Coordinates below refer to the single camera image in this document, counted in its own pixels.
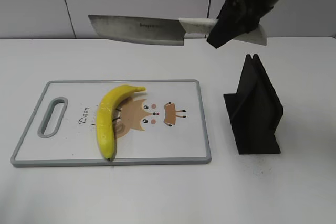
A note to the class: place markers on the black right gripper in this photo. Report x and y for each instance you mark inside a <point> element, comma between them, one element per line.
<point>237,17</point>

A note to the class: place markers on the white-handled kitchen knife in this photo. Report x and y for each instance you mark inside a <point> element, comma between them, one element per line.
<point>150,31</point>

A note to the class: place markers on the yellow plastic banana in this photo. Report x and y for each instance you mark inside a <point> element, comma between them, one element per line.
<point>104,121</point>

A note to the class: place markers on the black knife stand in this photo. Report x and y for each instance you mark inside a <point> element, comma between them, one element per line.
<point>254,110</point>

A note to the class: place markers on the white grey-rimmed cutting board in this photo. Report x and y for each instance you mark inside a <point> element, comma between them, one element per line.
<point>164,125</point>

